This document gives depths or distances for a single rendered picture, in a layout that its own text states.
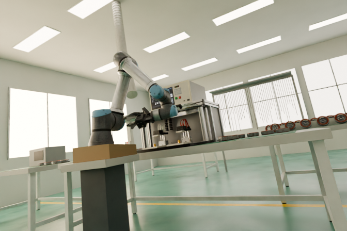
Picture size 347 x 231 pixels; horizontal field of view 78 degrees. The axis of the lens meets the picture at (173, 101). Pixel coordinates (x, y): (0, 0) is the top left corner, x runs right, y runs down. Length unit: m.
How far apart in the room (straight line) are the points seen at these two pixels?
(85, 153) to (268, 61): 7.52
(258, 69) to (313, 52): 1.70
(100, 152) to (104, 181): 0.16
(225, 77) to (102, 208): 7.59
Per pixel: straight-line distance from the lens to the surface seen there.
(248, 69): 8.34
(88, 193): 1.38
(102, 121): 1.36
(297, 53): 8.30
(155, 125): 2.18
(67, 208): 2.43
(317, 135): 1.28
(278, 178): 2.74
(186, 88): 1.90
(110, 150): 1.26
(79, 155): 1.40
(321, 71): 8.16
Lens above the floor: 0.77
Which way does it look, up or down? 12 degrees up
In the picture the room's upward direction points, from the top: 8 degrees counter-clockwise
